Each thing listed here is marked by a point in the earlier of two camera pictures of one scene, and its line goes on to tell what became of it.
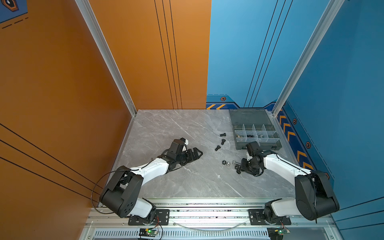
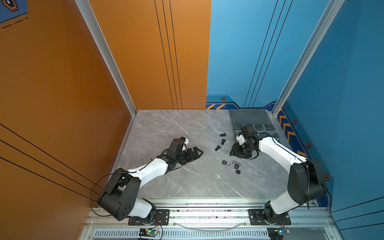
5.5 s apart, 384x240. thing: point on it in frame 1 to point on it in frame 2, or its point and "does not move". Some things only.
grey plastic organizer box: (250, 125) does not move
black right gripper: (243, 167) to (235, 151)
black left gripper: (191, 158) does not move
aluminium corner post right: (329, 14) does not move
